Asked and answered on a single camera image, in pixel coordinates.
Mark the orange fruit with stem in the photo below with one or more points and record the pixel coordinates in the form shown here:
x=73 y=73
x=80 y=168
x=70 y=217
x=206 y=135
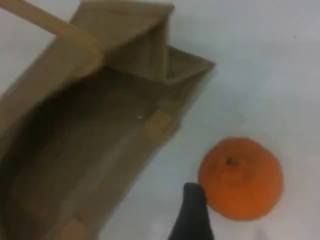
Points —
x=245 y=182

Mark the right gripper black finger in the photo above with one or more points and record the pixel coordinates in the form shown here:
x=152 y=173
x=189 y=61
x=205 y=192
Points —
x=193 y=217

